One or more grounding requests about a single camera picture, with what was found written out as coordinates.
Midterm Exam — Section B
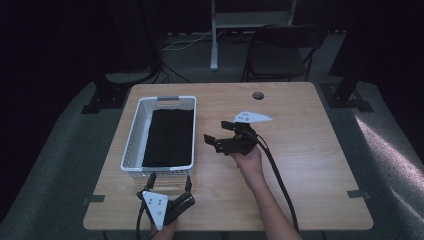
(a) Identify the grey tape strip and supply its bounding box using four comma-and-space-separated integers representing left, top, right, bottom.
346, 189, 372, 201
81, 194, 106, 207

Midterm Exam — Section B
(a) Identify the white floor cable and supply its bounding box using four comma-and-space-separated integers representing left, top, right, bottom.
162, 29, 225, 52

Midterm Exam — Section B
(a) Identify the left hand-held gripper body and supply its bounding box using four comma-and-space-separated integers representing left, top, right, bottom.
136, 189, 197, 232

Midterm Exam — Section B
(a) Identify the black floor cable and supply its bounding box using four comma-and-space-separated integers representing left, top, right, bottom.
152, 62, 193, 85

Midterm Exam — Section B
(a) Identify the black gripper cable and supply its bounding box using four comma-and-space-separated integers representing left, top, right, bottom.
244, 128, 300, 234
134, 199, 149, 240

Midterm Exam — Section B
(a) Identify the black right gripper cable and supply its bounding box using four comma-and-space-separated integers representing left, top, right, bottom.
244, 128, 300, 234

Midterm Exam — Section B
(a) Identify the person's left hand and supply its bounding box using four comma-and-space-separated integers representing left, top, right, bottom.
149, 219, 178, 240

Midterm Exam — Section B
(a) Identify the black stand base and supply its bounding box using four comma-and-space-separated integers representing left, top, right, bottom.
318, 0, 375, 114
80, 70, 162, 115

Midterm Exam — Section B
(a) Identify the white plastic basket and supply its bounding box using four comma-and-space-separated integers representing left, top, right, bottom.
120, 95, 198, 179

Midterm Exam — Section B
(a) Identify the black folding chair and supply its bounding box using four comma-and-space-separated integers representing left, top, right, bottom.
240, 23, 330, 84

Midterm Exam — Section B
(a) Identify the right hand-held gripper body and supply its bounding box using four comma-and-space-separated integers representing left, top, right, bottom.
214, 110, 274, 157

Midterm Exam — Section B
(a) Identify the person's right hand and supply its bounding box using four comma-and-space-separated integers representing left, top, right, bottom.
229, 145, 265, 188

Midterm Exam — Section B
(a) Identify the black cloth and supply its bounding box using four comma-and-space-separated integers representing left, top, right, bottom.
141, 108, 195, 169

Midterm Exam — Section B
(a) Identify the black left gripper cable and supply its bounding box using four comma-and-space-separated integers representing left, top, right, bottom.
134, 199, 149, 240

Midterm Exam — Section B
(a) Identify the grey metal stand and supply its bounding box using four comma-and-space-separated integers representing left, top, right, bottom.
209, 0, 298, 72

